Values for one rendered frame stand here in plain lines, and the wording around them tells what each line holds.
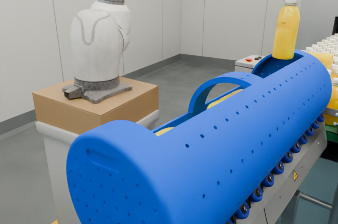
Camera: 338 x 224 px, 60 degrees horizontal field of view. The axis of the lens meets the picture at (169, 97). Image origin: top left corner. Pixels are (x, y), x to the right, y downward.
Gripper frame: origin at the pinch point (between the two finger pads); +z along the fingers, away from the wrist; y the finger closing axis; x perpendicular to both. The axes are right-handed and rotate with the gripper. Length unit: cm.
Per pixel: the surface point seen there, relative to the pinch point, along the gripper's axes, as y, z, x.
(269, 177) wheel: 12, 47, -33
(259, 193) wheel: 12, 47, -40
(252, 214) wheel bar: 12, 51, -44
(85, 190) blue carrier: -6, 33, -77
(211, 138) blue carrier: 10, 23, -61
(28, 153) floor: -219, 144, -4
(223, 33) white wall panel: -246, 83, 390
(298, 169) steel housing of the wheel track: 13, 55, -11
